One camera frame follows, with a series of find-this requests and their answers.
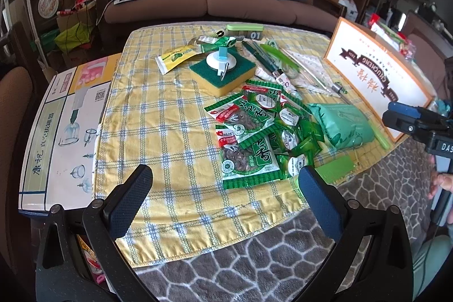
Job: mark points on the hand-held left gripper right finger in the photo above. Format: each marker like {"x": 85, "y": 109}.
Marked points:
{"x": 318, "y": 203}

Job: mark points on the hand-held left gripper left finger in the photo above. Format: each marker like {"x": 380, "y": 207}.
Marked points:
{"x": 129, "y": 197}

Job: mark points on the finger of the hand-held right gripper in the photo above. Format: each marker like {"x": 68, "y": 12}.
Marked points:
{"x": 407, "y": 128}
{"x": 403, "y": 109}

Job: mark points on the cardboard box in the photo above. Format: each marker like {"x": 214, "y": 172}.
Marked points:
{"x": 371, "y": 75}

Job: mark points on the person's right hand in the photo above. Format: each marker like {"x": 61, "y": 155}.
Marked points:
{"x": 442, "y": 181}

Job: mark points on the green straw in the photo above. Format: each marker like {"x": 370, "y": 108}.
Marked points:
{"x": 380, "y": 138}

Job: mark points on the green flat card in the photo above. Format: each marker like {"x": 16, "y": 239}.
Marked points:
{"x": 336, "y": 169}

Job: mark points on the teal cloth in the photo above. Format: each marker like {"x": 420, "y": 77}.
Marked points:
{"x": 444, "y": 107}

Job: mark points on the brown armchair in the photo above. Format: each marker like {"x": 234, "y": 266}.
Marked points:
{"x": 424, "y": 43}

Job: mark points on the metal tool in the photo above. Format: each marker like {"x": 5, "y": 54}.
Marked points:
{"x": 337, "y": 88}

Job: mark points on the pile of small green sachets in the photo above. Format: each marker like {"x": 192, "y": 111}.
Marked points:
{"x": 295, "y": 135}

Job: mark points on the yellow checked cloth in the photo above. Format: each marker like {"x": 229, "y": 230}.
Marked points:
{"x": 159, "y": 132}

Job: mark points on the grey patterned blanket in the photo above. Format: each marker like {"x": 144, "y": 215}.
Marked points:
{"x": 247, "y": 259}

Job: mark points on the white printed carton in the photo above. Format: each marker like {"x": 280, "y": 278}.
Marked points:
{"x": 60, "y": 132}

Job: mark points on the clear plastic bag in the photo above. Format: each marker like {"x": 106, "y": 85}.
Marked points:
{"x": 311, "y": 68}

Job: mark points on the person's leg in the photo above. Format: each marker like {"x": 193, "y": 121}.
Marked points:
{"x": 435, "y": 266}

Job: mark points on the white tube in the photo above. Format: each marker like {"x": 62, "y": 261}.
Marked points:
{"x": 283, "y": 79}

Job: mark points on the light green pen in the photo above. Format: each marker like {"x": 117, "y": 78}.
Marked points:
{"x": 279, "y": 56}

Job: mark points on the yellow green sachet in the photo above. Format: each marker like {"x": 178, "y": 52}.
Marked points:
{"x": 173, "y": 59}

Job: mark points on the green yellow sponge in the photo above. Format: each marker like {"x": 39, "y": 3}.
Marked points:
{"x": 205, "y": 73}

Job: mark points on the dark green pen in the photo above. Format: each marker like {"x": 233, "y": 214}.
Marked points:
{"x": 260, "y": 56}

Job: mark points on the white blue suction hook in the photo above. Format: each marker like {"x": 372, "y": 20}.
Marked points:
{"x": 221, "y": 59}

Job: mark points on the bright green bag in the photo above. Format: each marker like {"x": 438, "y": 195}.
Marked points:
{"x": 70, "y": 36}

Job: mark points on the green white timer box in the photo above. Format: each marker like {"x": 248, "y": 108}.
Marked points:
{"x": 244, "y": 31}

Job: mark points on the green white wrapper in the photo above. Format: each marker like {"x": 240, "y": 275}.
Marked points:
{"x": 216, "y": 42}

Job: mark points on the round tin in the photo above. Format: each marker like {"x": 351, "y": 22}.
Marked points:
{"x": 49, "y": 3}

